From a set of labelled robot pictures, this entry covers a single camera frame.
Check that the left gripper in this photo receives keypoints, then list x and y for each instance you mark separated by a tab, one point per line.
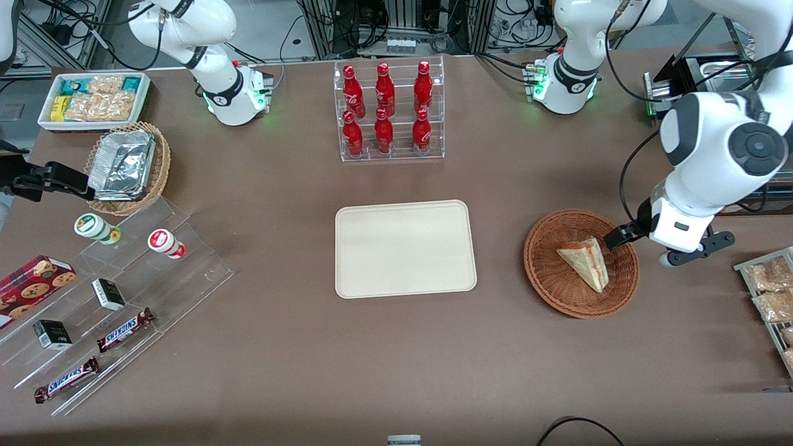
640	221

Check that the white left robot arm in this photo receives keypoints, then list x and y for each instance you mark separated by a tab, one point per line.
700	142

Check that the wrapped triangle sandwich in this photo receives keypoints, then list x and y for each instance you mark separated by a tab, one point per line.
585	263

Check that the light wicker basket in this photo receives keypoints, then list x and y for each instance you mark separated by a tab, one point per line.
162	167

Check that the dark brown wicker basket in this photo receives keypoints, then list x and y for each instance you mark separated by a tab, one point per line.
548	279

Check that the beige plastic tray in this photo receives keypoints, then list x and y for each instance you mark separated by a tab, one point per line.
406	249

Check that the green lid yogurt cup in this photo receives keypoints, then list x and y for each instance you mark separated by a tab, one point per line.
90	225

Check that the stack of foil containers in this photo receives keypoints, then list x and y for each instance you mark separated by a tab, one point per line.
121	164

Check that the white snack bin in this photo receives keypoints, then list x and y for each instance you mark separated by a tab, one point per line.
44	118

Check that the yellow snack packet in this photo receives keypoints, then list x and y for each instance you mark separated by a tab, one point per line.
59	108

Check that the large clear cracker packet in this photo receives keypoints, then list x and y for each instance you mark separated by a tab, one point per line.
102	106

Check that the teal snack packet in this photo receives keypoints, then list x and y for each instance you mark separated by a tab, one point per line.
75	87
132	84

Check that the red chocolate chip cookie box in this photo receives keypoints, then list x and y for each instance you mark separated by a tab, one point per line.
34	282

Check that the red lid yogurt cup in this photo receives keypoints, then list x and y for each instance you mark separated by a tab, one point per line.
162	240

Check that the small black box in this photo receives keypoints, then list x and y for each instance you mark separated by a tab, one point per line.
108	294
52	334

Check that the black metal rack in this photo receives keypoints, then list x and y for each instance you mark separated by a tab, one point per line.
681	80

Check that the clear acrylic tiered stand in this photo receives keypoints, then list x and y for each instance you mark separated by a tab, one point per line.
186	272

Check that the Snickers bar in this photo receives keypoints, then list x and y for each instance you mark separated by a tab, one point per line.
67	380
124	330

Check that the stainless steel pan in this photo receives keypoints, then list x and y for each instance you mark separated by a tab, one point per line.
722	67

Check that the red cola bottle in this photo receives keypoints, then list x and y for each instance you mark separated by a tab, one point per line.
383	133
423	88
385	91
421	133
352	136
353	93

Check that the clear acrylic bottle rack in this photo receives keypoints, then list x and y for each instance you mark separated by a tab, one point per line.
396	155

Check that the white power strip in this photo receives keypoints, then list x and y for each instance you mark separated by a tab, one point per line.
399	44

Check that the grey device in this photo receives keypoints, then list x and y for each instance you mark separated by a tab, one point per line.
404	440

